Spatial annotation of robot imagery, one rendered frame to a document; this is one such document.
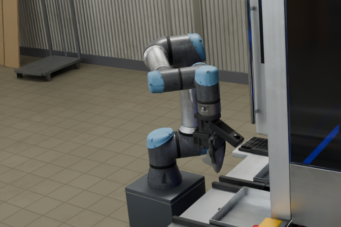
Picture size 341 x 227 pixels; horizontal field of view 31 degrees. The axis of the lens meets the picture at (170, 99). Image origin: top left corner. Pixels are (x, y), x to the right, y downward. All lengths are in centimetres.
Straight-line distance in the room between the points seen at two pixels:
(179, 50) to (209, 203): 59
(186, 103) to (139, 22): 455
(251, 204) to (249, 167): 31
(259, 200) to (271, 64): 72
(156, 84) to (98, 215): 221
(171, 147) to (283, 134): 88
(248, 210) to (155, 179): 54
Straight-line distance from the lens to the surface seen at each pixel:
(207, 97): 196
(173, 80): 203
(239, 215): 221
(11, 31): 802
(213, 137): 201
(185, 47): 240
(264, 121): 302
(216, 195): 235
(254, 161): 260
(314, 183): 181
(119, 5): 716
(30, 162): 511
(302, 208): 186
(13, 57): 804
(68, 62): 748
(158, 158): 258
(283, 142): 179
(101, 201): 430
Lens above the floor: 199
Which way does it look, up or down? 19 degrees down
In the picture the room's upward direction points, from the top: 6 degrees counter-clockwise
